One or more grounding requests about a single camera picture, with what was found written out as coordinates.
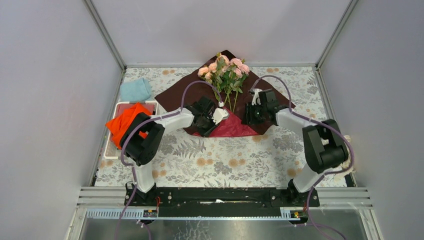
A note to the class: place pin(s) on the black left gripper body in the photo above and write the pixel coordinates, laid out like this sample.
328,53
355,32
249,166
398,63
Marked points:
205,125

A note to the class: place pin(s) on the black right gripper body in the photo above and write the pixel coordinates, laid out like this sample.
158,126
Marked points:
255,114

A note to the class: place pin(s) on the dark red wrapping paper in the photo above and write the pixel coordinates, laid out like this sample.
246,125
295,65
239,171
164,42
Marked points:
170,99

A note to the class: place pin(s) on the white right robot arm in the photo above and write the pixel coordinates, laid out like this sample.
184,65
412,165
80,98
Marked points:
324,147

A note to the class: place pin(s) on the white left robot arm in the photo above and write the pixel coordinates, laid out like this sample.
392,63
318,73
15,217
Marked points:
142,139

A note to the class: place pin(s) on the floral patterned table mat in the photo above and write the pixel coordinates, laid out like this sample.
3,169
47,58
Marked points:
267,160

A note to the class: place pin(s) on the light blue cloth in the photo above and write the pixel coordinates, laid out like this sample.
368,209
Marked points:
135,91

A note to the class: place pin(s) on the orange cloth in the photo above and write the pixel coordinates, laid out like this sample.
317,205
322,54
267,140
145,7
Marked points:
120,124

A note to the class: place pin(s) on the cream ribbon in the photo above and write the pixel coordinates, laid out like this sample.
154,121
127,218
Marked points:
346,165

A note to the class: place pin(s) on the white perforated plastic basket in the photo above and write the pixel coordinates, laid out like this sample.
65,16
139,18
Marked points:
111,152

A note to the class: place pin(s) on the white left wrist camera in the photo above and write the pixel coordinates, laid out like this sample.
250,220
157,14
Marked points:
219,115

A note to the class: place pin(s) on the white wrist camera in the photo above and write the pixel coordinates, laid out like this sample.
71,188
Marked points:
219,115
255,93

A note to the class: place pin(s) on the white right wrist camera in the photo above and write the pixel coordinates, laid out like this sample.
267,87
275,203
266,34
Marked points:
255,93

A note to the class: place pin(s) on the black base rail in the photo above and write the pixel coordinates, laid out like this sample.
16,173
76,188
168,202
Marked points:
185,202

